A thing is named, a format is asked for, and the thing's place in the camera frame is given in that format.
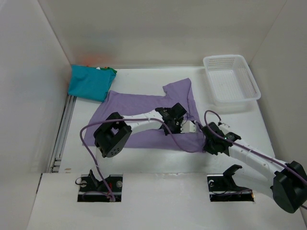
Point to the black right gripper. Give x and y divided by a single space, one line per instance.
206 148

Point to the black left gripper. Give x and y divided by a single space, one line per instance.
178 130

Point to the lilac t shirt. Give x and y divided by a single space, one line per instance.
133 104

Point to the green t shirt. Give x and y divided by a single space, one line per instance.
110 69

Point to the teal t shirt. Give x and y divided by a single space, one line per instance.
90 83

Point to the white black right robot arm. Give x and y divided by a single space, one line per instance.
285 183

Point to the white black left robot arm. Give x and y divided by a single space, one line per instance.
112 135

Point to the white plastic basket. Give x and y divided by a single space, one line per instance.
230 80

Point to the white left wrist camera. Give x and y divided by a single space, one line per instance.
188 127

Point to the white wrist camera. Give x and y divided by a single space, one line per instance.
223 125
188 127

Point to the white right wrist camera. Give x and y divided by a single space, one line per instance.
223 125

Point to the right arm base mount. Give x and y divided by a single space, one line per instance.
222 187

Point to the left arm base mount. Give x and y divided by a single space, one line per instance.
90 189

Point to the aluminium frame rail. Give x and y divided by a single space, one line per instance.
61 137

